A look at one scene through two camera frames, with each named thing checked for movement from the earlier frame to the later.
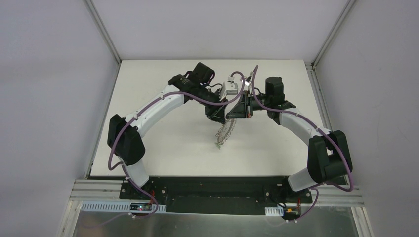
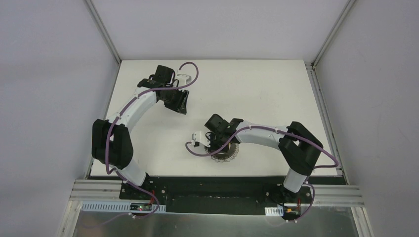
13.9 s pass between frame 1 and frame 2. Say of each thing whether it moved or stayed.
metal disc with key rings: moved
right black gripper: moved
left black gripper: moved
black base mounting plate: stayed
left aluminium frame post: stayed
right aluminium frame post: stayed
